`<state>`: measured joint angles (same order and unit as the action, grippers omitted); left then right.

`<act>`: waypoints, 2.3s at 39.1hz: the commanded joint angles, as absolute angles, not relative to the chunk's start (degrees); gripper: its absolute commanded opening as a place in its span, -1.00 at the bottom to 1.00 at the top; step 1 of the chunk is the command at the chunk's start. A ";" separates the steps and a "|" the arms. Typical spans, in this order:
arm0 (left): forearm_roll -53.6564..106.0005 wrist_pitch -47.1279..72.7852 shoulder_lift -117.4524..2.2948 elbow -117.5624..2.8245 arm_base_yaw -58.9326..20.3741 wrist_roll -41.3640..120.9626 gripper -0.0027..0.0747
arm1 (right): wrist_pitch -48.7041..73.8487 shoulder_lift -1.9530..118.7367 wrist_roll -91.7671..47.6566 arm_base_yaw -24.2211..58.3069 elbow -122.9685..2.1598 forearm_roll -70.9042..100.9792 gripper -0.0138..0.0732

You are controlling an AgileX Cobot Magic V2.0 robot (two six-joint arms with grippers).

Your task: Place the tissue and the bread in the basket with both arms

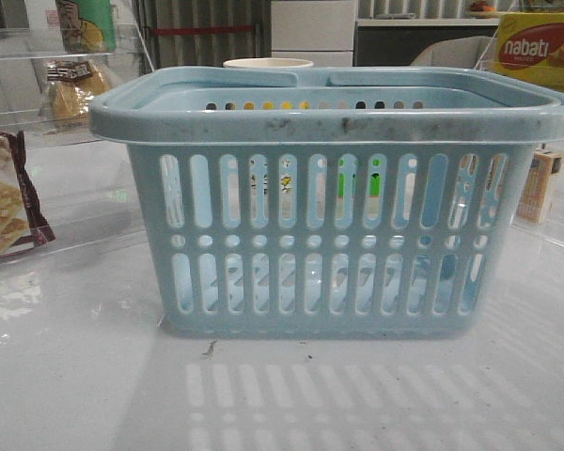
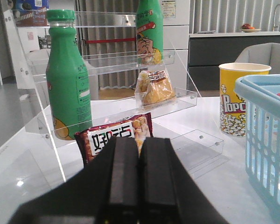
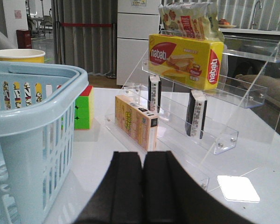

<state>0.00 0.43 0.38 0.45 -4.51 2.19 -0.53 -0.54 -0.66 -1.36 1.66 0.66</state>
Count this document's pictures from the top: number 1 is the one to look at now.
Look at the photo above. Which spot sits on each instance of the clear acrylic shelf right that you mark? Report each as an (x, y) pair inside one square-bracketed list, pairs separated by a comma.
[(552, 228)]

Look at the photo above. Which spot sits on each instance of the white paper cup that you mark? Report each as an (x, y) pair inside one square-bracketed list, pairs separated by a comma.
[(268, 63)]

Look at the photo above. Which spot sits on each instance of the light blue plastic basket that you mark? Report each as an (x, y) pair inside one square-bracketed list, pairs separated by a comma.
[(337, 202)]

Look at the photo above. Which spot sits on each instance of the clear acrylic shelf left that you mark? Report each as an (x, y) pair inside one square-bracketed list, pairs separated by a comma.
[(24, 54)]

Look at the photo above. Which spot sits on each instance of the small beige snack box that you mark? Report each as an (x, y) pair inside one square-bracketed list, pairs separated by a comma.
[(536, 198)]

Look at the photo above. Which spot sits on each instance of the green cartoon snack package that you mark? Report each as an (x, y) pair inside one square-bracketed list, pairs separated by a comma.
[(86, 26)]

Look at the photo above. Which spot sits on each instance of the yellow nabati wafer box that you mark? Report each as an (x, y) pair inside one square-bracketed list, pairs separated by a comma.
[(530, 47)]

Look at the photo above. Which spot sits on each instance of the packaged bread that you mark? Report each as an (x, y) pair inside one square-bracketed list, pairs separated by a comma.
[(70, 87)]

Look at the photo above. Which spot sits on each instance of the brown cracker package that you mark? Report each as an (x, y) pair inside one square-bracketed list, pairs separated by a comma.
[(22, 225)]

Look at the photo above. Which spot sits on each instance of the clear acrylic shelf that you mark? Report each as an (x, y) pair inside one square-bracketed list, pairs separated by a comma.
[(24, 54), (552, 228)]

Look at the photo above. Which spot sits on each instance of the white cabinet in background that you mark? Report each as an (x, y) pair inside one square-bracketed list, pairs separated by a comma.
[(319, 31)]

